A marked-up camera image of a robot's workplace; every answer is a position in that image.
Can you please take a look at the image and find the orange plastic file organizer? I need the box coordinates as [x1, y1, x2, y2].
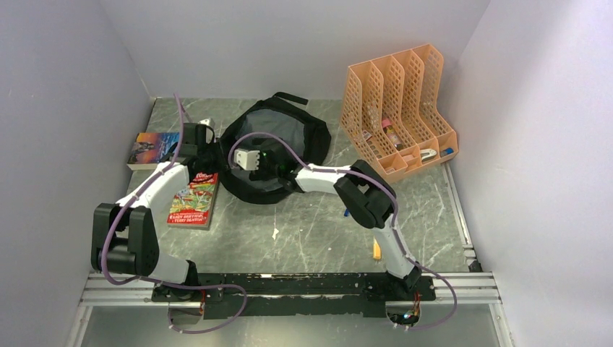
[340, 44, 459, 183]

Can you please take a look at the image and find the aluminium frame rail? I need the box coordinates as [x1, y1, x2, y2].
[79, 273, 502, 307]

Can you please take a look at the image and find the yellow highlighter marker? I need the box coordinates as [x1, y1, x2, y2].
[372, 241, 382, 260]

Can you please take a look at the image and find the red treehouse book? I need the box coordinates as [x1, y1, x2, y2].
[166, 173, 218, 230]

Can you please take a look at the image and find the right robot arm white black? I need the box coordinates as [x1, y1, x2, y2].
[233, 148, 421, 299]

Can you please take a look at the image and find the black student backpack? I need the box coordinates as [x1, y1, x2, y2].
[218, 92, 331, 205]

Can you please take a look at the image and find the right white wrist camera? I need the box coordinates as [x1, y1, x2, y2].
[233, 149, 260, 171]

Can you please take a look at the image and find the purple cable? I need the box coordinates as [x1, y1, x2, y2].
[98, 92, 248, 335]
[228, 132, 458, 331]

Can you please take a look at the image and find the pink capped bottle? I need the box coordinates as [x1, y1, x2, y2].
[381, 118, 403, 151]

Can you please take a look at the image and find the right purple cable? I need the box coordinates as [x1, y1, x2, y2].
[228, 132, 458, 331]

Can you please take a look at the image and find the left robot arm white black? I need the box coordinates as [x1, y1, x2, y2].
[91, 119, 215, 301]

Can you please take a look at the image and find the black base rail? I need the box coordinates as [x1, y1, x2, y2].
[151, 273, 436, 320]

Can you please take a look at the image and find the silver stapler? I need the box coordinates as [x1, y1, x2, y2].
[420, 148, 437, 163]

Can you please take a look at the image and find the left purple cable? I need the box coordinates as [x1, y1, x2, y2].
[98, 92, 248, 335]

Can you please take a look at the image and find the blue orange paperback book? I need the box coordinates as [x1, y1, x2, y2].
[127, 132, 179, 171]

